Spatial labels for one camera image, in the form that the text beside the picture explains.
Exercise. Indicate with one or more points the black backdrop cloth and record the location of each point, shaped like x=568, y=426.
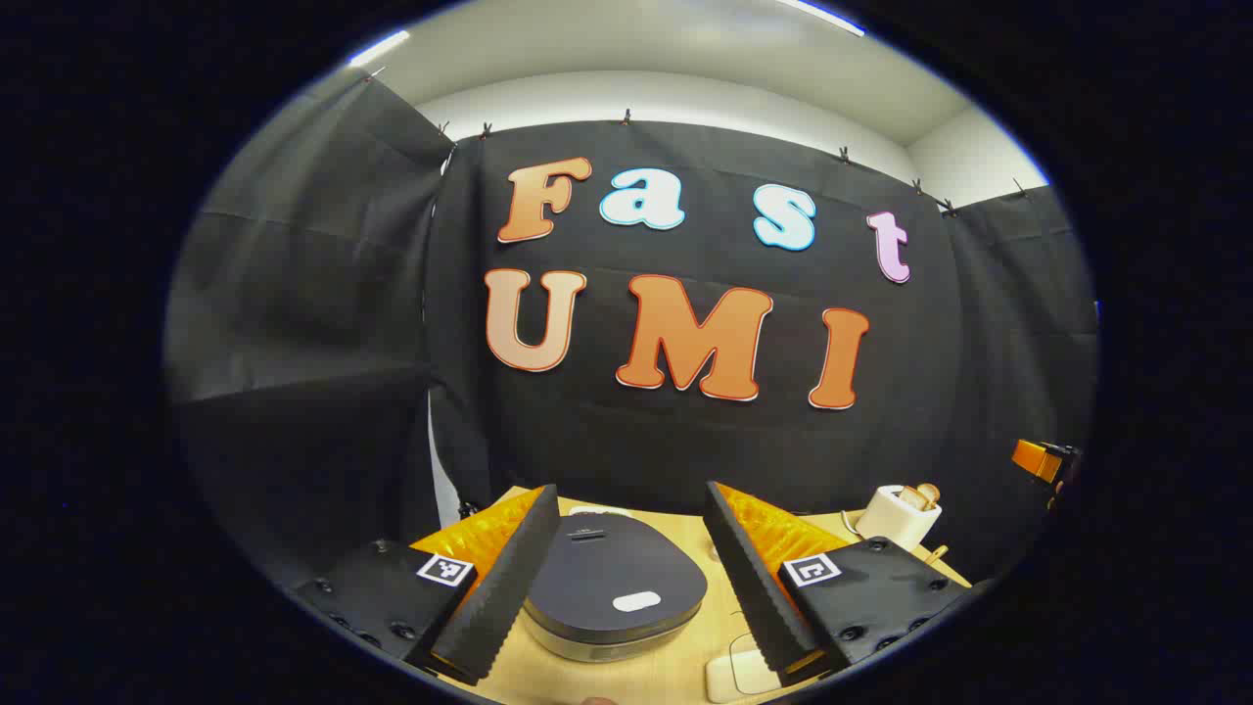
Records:
x=636, y=441

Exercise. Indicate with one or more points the white toaster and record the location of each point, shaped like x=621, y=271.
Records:
x=896, y=519

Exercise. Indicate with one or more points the toasted bread slice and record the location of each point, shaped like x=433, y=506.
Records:
x=930, y=492
x=912, y=499

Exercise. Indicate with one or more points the dark blue rice cooker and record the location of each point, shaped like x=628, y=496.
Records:
x=607, y=578

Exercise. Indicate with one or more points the white divided dish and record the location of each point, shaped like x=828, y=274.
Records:
x=599, y=510

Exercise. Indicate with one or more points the row of black cloth clips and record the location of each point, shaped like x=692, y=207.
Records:
x=626, y=117

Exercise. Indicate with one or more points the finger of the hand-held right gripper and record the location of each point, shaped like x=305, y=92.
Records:
x=1036, y=458

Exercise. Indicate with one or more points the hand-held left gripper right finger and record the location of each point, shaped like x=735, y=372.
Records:
x=754, y=587

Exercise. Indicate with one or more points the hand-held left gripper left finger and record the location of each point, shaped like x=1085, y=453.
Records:
x=509, y=587

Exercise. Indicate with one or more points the ceiling light strip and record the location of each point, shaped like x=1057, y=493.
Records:
x=822, y=16
x=380, y=48

